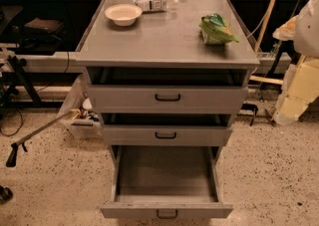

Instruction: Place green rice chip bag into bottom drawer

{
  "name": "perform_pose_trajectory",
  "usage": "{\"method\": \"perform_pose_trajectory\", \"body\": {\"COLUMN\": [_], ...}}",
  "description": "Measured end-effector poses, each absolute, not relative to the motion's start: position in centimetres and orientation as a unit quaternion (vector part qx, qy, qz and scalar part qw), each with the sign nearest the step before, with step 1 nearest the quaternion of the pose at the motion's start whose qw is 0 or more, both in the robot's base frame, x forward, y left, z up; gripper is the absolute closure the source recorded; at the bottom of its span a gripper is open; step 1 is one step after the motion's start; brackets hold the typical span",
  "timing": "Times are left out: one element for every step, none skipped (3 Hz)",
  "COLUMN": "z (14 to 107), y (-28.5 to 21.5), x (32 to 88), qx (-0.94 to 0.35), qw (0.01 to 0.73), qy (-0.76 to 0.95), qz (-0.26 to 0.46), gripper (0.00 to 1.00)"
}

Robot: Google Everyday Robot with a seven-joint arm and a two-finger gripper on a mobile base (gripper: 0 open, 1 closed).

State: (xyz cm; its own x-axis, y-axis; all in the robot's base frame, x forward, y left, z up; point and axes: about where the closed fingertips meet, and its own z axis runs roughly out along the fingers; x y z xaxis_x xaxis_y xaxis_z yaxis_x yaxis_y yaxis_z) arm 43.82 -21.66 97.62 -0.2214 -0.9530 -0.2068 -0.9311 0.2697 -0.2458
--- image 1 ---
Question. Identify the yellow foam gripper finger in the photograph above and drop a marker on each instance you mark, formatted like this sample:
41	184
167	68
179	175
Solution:
299	90

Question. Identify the green rice chip bag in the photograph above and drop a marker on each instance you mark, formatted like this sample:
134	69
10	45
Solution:
216	30

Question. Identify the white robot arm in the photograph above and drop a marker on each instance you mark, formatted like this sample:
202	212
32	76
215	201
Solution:
302	30

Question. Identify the grey drawer cabinet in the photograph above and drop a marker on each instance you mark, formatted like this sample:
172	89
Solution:
166	49

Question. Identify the grey bottom drawer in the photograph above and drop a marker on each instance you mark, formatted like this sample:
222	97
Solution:
165	182

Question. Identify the grey drawer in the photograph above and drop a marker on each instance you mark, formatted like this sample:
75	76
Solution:
165	182
170	129
165	99

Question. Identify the grey middle drawer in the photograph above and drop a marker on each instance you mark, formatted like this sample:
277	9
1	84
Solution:
170	129

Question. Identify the grey top drawer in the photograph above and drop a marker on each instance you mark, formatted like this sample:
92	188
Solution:
165	99

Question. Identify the clear plastic water bottle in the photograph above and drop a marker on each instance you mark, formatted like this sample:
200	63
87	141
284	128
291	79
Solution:
154	5

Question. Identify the white paper bowl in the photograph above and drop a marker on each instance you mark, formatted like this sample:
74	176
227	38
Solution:
123	15

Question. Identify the clear plastic storage bin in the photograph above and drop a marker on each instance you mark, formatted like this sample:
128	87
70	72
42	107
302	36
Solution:
80	121

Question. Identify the long reacher grabber tool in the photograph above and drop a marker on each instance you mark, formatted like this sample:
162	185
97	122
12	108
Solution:
12	159

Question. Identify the black box on shelf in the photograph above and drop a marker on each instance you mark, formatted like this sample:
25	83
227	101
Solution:
40	26

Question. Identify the black metal stand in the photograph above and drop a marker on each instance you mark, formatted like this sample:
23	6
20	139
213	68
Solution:
18	70

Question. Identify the wooden easel frame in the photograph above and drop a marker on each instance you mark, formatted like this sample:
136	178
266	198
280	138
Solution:
274	52

